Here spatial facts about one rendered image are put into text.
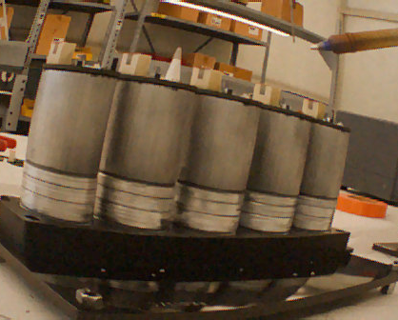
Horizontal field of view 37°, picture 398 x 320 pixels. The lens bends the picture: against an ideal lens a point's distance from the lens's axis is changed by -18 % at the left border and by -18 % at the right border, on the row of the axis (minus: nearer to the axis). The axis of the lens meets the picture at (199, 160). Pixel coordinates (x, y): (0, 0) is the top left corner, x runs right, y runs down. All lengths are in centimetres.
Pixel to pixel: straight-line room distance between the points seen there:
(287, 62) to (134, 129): 589
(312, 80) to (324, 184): 607
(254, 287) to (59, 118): 7
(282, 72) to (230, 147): 583
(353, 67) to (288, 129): 624
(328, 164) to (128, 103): 9
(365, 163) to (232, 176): 55
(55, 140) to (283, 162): 9
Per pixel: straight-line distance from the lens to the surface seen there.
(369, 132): 75
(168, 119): 19
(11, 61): 254
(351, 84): 645
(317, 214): 25
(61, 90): 17
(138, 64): 19
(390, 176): 70
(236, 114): 21
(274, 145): 22
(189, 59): 502
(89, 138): 17
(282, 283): 20
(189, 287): 18
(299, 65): 618
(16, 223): 17
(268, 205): 23
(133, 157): 19
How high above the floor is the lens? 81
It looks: 4 degrees down
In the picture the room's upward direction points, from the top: 11 degrees clockwise
